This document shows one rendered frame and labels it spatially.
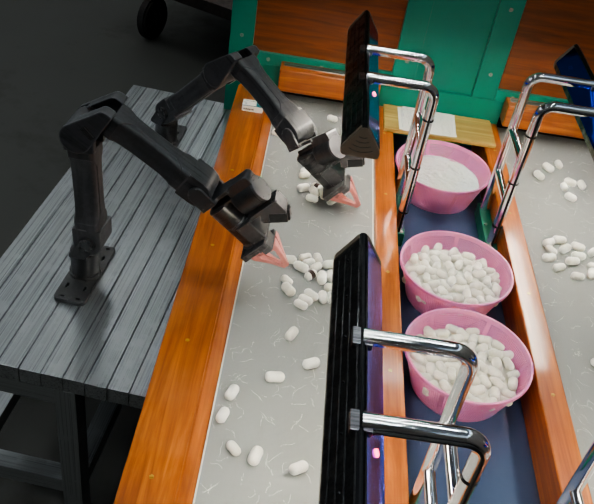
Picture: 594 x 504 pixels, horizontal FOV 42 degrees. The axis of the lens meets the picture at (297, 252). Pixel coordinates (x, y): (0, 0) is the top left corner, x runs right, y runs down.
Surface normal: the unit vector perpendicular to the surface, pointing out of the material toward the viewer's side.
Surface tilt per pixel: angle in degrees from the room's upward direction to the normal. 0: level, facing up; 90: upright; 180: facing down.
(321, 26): 90
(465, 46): 90
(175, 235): 0
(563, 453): 0
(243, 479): 0
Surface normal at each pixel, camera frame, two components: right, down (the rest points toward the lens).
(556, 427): 0.14, -0.77
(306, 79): -0.07, 0.62
